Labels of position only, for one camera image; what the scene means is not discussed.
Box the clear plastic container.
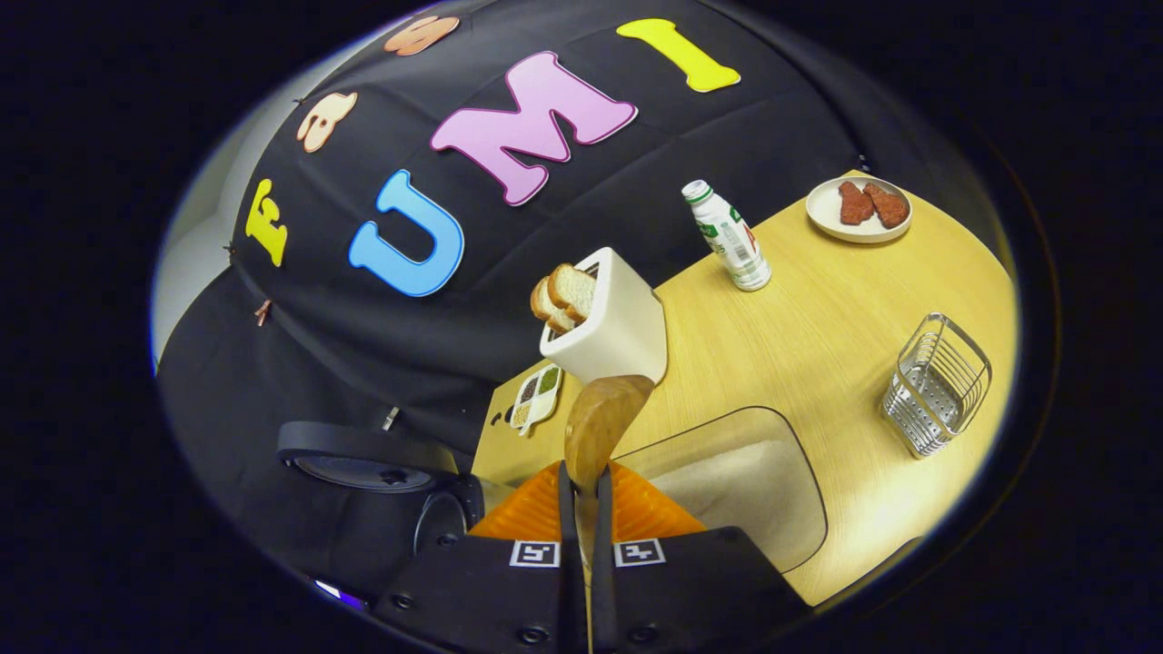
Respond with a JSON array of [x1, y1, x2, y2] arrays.
[[613, 406, 829, 575]]

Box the red meat piece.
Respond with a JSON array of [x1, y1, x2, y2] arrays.
[[863, 183, 910, 229], [838, 181, 875, 226]]

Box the dark grey rice cooker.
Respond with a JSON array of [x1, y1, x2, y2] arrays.
[[277, 421, 514, 557]]

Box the white green-label bottle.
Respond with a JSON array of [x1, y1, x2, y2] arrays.
[[681, 180, 772, 292]]

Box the white toaster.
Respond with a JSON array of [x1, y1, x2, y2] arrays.
[[540, 247, 669, 385]]

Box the bread slice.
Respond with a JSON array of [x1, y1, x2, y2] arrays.
[[531, 275, 578, 333], [547, 263, 598, 323]]

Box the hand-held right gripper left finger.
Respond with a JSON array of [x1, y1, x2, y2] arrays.
[[377, 459, 582, 654]]

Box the metal wire chopstick holder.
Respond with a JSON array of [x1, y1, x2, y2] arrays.
[[881, 312, 993, 459]]

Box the white sectioned grain dish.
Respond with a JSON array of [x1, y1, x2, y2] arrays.
[[509, 363, 564, 437]]

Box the white round plate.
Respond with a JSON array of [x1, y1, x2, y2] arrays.
[[806, 175, 913, 244]]

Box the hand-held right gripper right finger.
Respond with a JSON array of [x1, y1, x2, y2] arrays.
[[593, 461, 814, 654]]

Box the wooden spoon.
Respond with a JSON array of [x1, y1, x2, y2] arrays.
[[563, 373, 657, 654]]

